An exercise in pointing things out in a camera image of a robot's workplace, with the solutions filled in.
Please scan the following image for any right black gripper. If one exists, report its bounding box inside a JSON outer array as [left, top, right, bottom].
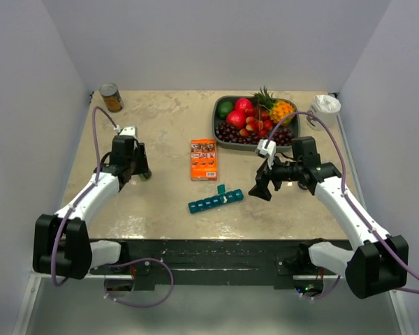
[[249, 151, 302, 201]]

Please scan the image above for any green black pill bottle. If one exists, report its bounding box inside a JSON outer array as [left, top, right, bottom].
[[138, 169, 152, 181]]

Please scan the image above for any teal weekly pill organizer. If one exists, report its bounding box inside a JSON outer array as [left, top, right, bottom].
[[188, 184, 244, 214]]

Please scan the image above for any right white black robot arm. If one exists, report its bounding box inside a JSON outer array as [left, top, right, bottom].
[[249, 137, 409, 299]]

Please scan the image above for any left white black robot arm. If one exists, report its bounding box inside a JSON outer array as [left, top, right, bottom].
[[32, 126, 152, 279]]

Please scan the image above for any white purple pill bottle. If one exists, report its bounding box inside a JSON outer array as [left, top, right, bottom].
[[297, 181, 308, 191]]

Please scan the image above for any purple grape bunch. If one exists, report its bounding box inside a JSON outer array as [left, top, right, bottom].
[[215, 121, 294, 146]]

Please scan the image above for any orange cardboard box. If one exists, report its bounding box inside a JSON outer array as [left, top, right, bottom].
[[190, 139, 218, 181]]

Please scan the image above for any lower red apple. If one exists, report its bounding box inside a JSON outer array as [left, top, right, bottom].
[[226, 110, 247, 130]]

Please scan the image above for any red apple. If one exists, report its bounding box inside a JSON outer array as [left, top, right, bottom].
[[234, 98, 253, 112], [226, 110, 247, 130]]

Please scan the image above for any tin can with fruit label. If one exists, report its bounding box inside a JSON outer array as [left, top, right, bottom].
[[99, 83, 124, 112]]

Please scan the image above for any toy pineapple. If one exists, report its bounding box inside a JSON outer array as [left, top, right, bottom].
[[253, 86, 296, 124]]

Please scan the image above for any upper red apple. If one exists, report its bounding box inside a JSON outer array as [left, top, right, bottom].
[[234, 98, 253, 112]]

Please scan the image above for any green lime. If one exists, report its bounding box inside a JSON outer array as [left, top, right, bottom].
[[216, 101, 234, 119]]

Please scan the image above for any white paper towel roll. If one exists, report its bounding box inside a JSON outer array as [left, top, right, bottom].
[[306, 95, 341, 131]]

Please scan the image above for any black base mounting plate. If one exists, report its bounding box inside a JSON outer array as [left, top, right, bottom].
[[89, 237, 353, 291]]

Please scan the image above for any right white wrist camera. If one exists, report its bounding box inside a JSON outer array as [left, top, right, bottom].
[[255, 139, 277, 169]]

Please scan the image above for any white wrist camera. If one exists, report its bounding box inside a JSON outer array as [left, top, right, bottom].
[[114, 125, 138, 139], [255, 139, 277, 169]]

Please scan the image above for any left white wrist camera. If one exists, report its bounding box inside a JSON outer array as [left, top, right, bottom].
[[114, 125, 138, 139]]

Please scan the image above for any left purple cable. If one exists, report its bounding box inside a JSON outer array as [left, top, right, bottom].
[[50, 106, 122, 288]]

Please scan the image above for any purple cable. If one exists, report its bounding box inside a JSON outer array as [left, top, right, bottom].
[[265, 111, 419, 297], [50, 106, 122, 288]]

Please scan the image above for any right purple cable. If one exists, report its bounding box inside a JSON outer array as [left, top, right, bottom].
[[265, 111, 419, 297]]

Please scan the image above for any aluminium frame rail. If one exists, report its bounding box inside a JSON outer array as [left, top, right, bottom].
[[337, 116, 415, 334]]

